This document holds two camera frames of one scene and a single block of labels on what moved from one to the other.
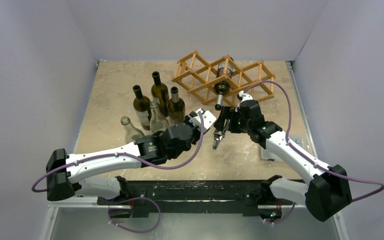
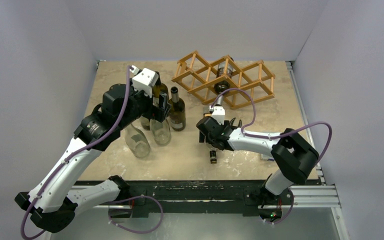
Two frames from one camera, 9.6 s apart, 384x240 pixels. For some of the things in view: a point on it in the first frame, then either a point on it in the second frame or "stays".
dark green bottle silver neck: [176, 107] stays
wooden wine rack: [203, 79] stays
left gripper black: [197, 130] → [154, 111]
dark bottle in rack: [221, 88] stays
